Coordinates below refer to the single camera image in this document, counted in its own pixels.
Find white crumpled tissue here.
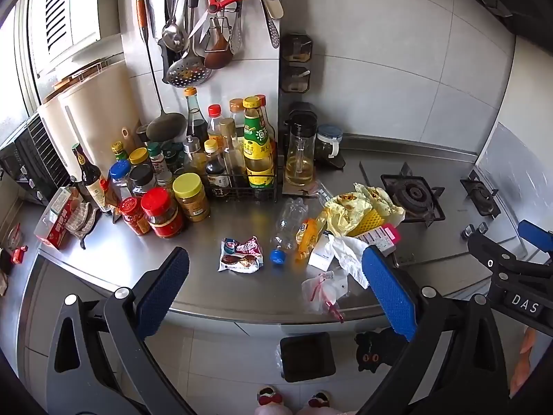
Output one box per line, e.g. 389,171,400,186
324,236,371,289

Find red cardboard box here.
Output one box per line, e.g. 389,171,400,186
34,186,83,249

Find clear bag with red tie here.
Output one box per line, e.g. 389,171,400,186
301,270,352,324

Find yellow lid plastic jar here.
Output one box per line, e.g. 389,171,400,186
172,172,211,222

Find yellow green label vinegar bottle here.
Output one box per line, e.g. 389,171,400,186
241,96,276,190

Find brown ladle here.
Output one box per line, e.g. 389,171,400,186
203,13,233,71

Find large red lid jar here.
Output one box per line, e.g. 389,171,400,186
141,187,186,239

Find tall dark glass bottle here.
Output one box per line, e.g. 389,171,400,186
71,142,107,213

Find crumpled yellow plastic bag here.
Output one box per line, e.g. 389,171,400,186
319,182,407,239

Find white cardboard box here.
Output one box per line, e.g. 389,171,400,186
308,233,343,271

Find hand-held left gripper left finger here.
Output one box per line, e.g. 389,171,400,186
45,246,191,415

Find patterned pot holder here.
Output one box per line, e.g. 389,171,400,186
65,201,103,250

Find orange snack packet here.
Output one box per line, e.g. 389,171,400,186
296,218,323,262

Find glass cruet metal spout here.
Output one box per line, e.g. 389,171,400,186
182,136,206,176

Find clear plastic bag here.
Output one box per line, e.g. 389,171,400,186
308,181,334,205

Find red cap sauce bottle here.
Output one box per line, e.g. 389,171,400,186
207,104,226,140

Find black cat floor mat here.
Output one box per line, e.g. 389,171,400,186
354,330,392,373

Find small dark bottle yellow cap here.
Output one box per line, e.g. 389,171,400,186
203,139,231,198

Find black lid jar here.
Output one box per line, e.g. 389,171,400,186
128,164,157,195

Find clear plastic bottle blue cap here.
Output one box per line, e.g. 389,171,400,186
270,196,310,265

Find metal slotted skimmer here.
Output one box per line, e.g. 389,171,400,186
163,0,214,88

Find yellow foam net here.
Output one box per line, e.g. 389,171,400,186
353,209,386,238

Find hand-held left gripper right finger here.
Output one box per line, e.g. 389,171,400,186
361,245,511,415

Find orange cap bottle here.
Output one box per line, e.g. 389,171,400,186
228,98,247,127

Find metal splash guard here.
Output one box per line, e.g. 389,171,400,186
477,121,553,226

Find pink white card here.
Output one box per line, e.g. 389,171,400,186
360,223,401,257

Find black wall-mounted box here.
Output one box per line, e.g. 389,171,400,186
280,66,311,94
280,32,313,64

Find gold cap glass bottle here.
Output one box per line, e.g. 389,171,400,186
218,117,247,183

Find dark soy sauce bottle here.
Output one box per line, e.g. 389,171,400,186
184,87,209,148

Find stove knob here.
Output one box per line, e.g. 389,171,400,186
461,222,490,241

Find black trash bin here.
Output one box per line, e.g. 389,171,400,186
279,333,337,382

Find glass oil pitcher black lid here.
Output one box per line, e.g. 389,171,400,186
284,110,319,187

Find green cap spice bottle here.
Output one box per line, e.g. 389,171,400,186
146,141,167,174

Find small red lid jar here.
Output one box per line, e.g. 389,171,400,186
118,196,151,237

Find person's right hand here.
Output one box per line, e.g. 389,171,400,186
513,329,540,398

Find large black stove burner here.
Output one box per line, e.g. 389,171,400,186
379,162,447,228

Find black toaster oven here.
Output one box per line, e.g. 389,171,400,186
0,114,72,207

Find slotted metal spoon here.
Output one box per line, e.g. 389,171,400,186
228,0,250,55

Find red white snack wrapper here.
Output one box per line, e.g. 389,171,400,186
218,236,264,273

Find white cutting board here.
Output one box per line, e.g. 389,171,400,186
38,66,144,179

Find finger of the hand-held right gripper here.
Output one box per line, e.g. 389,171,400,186
517,220,553,255
468,231,553,281

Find black wire rack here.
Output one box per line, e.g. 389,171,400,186
206,172,278,203

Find glass jar blue lid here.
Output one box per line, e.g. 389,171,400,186
316,124,344,159

